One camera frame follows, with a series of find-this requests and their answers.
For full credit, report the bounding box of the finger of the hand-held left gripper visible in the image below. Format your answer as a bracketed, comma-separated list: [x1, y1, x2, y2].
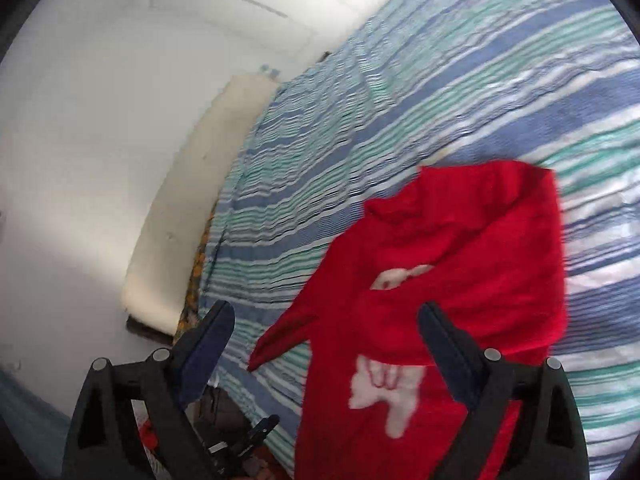
[239, 413, 281, 457]

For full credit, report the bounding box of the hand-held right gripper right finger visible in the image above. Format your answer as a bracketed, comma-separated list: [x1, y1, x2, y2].
[416, 302, 592, 480]

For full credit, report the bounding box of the orange patterned cloth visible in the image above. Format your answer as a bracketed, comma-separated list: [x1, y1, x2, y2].
[172, 205, 226, 347]

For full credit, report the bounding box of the blue green striped bed sheet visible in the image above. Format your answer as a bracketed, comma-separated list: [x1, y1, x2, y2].
[197, 0, 640, 480]

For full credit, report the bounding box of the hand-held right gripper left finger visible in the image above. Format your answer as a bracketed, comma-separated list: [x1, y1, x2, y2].
[61, 301, 236, 480]

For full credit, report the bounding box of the red knit sweater white print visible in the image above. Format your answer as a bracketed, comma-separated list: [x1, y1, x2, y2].
[247, 160, 569, 480]

